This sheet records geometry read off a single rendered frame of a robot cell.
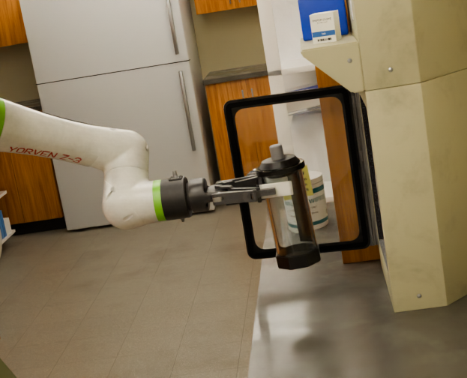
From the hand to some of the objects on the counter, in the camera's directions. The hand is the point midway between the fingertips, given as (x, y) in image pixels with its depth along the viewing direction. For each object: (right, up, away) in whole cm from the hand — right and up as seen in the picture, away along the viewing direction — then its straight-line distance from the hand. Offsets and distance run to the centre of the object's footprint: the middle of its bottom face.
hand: (281, 184), depth 206 cm
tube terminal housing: (+37, -22, +5) cm, 43 cm away
